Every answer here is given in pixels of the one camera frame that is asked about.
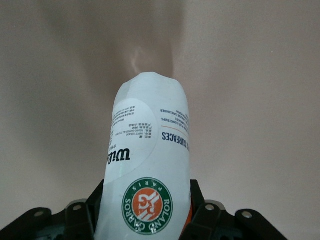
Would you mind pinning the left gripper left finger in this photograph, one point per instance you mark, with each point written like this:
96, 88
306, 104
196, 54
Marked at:
50, 225

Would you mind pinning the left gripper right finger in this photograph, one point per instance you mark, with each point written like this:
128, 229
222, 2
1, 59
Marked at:
225, 225

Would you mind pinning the clear tennis ball can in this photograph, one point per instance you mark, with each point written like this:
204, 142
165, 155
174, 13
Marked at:
150, 150

